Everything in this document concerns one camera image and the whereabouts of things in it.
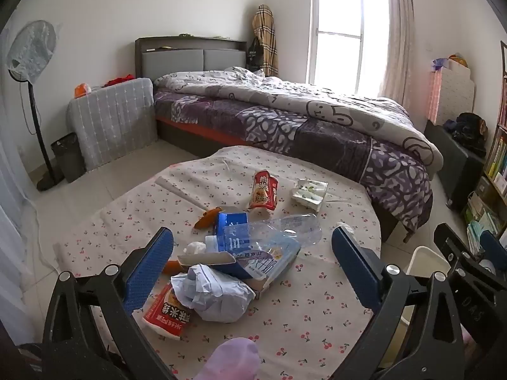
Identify black trash can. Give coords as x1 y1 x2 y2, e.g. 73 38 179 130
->
51 132 86 183

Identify stack of papers and books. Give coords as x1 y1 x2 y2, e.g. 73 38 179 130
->
463 192 504 254

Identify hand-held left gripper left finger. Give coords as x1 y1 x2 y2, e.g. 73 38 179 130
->
42 227 175 380

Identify white drawer cabinet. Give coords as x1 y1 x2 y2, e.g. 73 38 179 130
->
430 63 475 125

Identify black bag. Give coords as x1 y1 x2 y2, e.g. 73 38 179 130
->
246 37 264 70

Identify clear plastic bottle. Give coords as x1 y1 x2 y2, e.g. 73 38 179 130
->
224 213 322 254

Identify person's left hand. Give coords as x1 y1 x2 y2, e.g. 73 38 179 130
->
198 337 261 380

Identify black clothes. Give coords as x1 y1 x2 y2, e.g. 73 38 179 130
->
444 113 489 157

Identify grey printed duvet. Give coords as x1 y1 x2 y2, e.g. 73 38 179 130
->
154 66 443 173

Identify window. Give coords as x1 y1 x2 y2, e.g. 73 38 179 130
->
305 0 391 96

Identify grey padded bed headboard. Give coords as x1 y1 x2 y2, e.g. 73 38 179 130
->
135 36 248 80

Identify bedside table with grey cloth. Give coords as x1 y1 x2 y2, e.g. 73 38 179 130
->
67 78 159 171

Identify plaid cloth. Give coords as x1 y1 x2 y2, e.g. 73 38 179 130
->
253 5 279 78

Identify wooden bookshelf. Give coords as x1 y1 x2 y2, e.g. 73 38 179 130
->
481 41 507 246

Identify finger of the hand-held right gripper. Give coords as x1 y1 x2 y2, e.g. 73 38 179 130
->
480 230 507 264
433 224 500 286

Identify red white snack packet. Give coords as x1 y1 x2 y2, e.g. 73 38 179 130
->
143 283 193 341

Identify row of books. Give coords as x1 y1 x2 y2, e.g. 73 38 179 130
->
485 135 507 179

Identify crumpled pale blue paper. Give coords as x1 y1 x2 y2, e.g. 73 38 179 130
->
171 263 256 323

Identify red cloth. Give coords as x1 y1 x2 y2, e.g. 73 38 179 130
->
104 74 135 88

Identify beige curtain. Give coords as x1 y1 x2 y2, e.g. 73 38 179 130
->
378 0 414 107

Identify long white blue carton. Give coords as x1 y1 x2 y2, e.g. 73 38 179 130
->
177 237 302 299

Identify white paper box green print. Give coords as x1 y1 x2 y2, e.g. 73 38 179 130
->
291 179 329 211

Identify pink cloth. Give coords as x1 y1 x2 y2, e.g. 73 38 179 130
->
428 69 442 123

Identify dark storage bench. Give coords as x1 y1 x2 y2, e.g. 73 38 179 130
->
424 121 486 210

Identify standing fan with plastic cover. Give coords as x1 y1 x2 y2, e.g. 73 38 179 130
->
6 20 64 191

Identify red paper cup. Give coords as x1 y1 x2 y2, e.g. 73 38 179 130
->
248 170 280 211

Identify white sheer curtain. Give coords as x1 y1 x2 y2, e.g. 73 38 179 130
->
0 28 52 345

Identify white plastic bin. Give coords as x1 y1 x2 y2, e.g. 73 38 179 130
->
400 245 452 365

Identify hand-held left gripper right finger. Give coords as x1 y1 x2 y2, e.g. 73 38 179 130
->
332 226 464 380

